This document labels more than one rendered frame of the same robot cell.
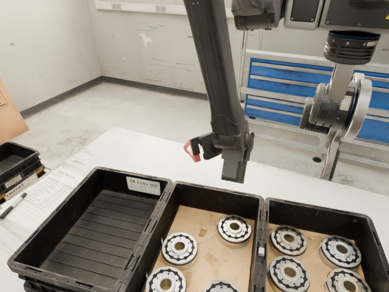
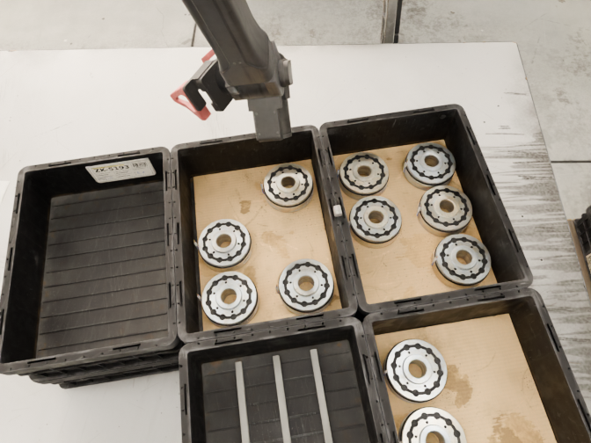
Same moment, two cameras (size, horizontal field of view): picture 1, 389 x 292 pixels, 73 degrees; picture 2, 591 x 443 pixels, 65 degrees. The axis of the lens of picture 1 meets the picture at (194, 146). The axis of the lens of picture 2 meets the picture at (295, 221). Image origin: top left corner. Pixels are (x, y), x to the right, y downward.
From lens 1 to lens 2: 0.17 m
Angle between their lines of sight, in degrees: 32
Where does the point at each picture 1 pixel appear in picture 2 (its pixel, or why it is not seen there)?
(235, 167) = (275, 119)
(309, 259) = (395, 188)
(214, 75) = (215, 15)
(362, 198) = (446, 58)
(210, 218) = (247, 180)
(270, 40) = not seen: outside the picture
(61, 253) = (54, 318)
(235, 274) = (310, 245)
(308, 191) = (369, 74)
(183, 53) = not seen: outside the picture
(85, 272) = (107, 325)
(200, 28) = not seen: outside the picture
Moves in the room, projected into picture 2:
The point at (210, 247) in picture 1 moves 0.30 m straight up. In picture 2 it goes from (265, 221) to (245, 131)
